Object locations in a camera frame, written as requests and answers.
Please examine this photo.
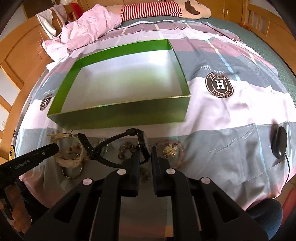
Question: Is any white shell bracelet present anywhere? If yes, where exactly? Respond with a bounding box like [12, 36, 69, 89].
[48, 132, 87, 168]

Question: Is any black wrist watch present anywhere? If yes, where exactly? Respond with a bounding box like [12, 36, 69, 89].
[77, 128, 152, 168]

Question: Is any person's left hand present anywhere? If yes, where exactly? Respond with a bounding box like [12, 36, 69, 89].
[6, 184, 32, 233]

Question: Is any silver bangle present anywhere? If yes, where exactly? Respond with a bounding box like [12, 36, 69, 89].
[61, 164, 84, 179]

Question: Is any pink bead bracelet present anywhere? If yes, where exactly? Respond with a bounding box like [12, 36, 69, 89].
[155, 140, 186, 169]

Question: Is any pink crumpled quilt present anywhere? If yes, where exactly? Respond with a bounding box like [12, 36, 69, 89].
[42, 4, 122, 71]

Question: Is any gold flower brooch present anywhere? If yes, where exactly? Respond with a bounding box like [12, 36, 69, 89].
[163, 144, 178, 159]

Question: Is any wooden bed headboard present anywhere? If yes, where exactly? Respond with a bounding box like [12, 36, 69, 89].
[1, 16, 52, 163]

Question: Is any dark brown bead bracelet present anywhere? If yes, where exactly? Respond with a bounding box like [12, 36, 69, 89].
[117, 141, 137, 161]

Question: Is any striped plush toy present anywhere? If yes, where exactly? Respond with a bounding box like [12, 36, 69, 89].
[106, 1, 212, 21]

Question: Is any black oval remote device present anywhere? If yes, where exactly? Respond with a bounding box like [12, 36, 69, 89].
[271, 126, 287, 159]

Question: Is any green cardboard box tray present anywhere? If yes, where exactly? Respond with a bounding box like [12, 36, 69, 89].
[48, 39, 191, 130]

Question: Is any wooden bed footboard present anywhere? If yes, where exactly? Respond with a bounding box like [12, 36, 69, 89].
[240, 1, 296, 73]

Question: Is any white towel on headboard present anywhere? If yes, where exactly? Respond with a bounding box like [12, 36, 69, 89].
[36, 9, 56, 39]

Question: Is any black cable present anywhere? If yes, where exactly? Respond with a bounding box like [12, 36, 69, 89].
[283, 153, 291, 186]

